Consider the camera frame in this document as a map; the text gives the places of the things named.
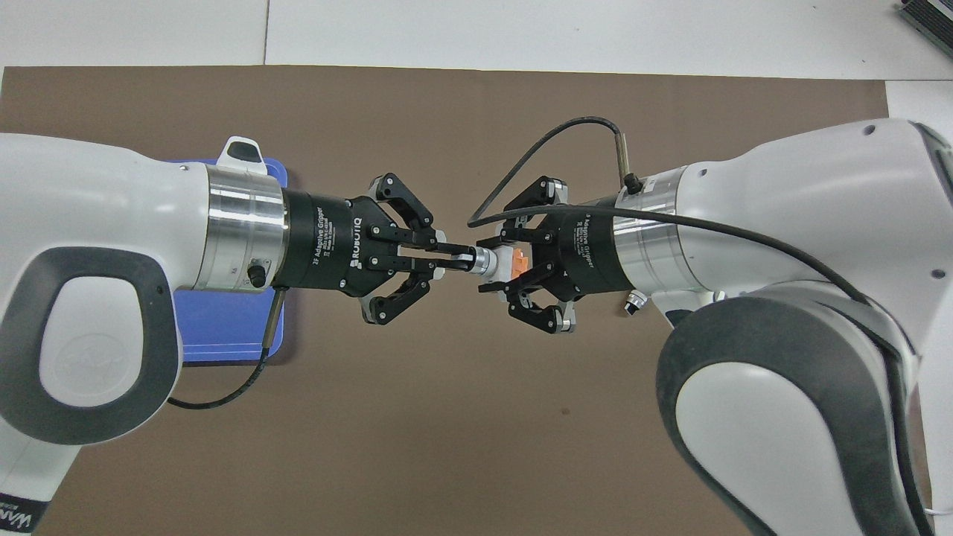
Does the brown paper table mat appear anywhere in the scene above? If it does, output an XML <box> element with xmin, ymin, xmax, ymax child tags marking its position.
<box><xmin>0</xmin><ymin>66</ymin><xmax>931</xmax><ymax>536</ymax></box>

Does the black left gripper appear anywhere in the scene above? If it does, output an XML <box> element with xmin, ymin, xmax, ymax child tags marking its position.
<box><xmin>283</xmin><ymin>173</ymin><xmax>477</xmax><ymax>327</ymax></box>

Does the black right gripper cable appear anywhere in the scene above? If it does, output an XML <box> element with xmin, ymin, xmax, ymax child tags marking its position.
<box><xmin>467</xmin><ymin>115</ymin><xmax>920</xmax><ymax>358</ymax></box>

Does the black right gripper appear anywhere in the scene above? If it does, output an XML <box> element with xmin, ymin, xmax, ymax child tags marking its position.
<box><xmin>476</xmin><ymin>176</ymin><xmax>634</xmax><ymax>334</ymax></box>

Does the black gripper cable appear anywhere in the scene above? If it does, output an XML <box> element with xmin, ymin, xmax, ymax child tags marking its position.
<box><xmin>168</xmin><ymin>287</ymin><xmax>290</xmax><ymax>410</ymax></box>
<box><xmin>467</xmin><ymin>115</ymin><xmax>920</xmax><ymax>358</ymax></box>

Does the dark grey ribbed device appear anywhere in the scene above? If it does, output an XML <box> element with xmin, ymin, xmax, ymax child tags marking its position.
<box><xmin>897</xmin><ymin>0</ymin><xmax>953</xmax><ymax>51</ymax></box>

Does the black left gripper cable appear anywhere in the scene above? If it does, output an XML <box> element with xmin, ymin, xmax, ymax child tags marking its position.
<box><xmin>168</xmin><ymin>287</ymin><xmax>290</xmax><ymax>410</ymax></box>

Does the blue plastic tray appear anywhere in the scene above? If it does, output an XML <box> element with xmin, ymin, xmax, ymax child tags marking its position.
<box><xmin>165</xmin><ymin>156</ymin><xmax>291</xmax><ymax>366</ymax></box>

